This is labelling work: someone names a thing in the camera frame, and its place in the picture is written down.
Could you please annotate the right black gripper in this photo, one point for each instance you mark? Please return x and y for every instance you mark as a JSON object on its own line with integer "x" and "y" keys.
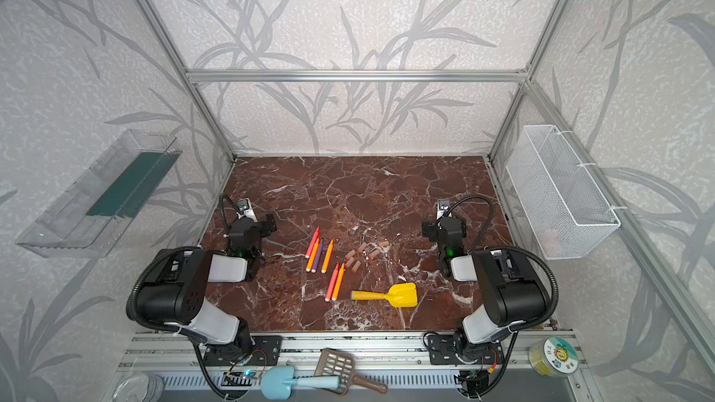
{"x": 448, "y": 233}

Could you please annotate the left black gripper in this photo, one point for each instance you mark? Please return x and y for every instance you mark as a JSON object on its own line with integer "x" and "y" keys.
{"x": 246, "y": 233}

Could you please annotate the red marker pen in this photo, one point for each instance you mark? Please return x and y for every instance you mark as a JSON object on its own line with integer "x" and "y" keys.
{"x": 313, "y": 241}

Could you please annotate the orange pen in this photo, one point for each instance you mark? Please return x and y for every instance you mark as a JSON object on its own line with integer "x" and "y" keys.
{"x": 327, "y": 257}
{"x": 313, "y": 256}
{"x": 338, "y": 282}

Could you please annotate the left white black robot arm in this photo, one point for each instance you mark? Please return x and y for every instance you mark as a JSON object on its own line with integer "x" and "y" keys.
{"x": 170, "y": 294}

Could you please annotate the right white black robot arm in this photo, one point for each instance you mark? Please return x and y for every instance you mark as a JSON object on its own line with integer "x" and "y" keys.
{"x": 518, "y": 289}

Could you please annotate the purple marker pen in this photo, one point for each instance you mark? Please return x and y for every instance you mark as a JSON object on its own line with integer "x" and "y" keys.
{"x": 316, "y": 264}

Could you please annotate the red pen lower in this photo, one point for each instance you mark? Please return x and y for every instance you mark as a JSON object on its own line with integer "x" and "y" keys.
{"x": 330, "y": 289}

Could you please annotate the yellow toy shovel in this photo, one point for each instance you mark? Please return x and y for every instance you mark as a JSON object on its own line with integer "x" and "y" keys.
{"x": 402, "y": 295}

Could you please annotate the light blue toy shovel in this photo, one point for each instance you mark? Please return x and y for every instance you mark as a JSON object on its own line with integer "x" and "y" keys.
{"x": 277, "y": 383}

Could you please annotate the brown slotted scoop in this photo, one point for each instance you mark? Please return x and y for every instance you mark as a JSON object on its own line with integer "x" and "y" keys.
{"x": 343, "y": 365}

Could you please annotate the green label tape roll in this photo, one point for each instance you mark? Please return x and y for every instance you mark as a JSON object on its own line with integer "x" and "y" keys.
{"x": 553, "y": 357}

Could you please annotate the clear round lid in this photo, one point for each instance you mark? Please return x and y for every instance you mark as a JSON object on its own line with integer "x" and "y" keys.
{"x": 139, "y": 387}

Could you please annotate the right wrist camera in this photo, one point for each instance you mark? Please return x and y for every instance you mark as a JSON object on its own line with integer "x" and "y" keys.
{"x": 442, "y": 207}

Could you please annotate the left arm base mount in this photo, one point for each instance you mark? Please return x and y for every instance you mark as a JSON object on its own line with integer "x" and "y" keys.
{"x": 261, "y": 350}

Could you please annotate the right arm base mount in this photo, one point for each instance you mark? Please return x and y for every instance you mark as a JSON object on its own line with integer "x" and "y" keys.
{"x": 447, "y": 349}

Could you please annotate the white wire mesh basket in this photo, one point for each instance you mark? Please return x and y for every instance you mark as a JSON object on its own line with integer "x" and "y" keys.
{"x": 567, "y": 211}

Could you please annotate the clear plastic wall tray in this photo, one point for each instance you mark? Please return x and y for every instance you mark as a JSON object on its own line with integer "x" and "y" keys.
{"x": 88, "y": 219}

